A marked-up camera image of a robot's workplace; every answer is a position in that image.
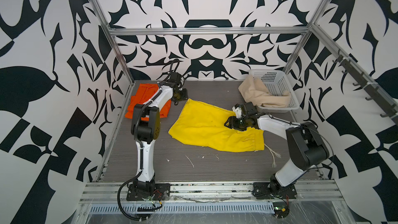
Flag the beige shorts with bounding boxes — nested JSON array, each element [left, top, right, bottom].
[[238, 75, 291, 108]]

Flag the aluminium cage frame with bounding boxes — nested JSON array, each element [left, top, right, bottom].
[[91, 0, 398, 184]]

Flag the yellow shorts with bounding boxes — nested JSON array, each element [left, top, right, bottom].
[[169, 99, 282, 168]]

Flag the white slotted cable duct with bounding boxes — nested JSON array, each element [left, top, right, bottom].
[[88, 201, 276, 215]]

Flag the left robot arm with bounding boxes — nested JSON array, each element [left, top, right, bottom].
[[131, 72, 188, 197]]

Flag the black corrugated cable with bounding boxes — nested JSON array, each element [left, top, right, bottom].
[[116, 170, 162, 222]]

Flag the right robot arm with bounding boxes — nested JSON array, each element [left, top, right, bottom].
[[224, 114, 330, 194]]

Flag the white laundry basket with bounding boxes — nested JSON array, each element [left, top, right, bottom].
[[249, 69, 299, 113]]

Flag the orange shorts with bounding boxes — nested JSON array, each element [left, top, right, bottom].
[[125, 84, 171, 119]]

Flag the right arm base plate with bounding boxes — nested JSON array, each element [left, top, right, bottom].
[[252, 181, 297, 200]]

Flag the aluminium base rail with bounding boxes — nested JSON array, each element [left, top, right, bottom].
[[78, 180, 345, 204]]

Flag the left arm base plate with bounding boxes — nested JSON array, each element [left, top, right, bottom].
[[126, 184, 171, 201]]

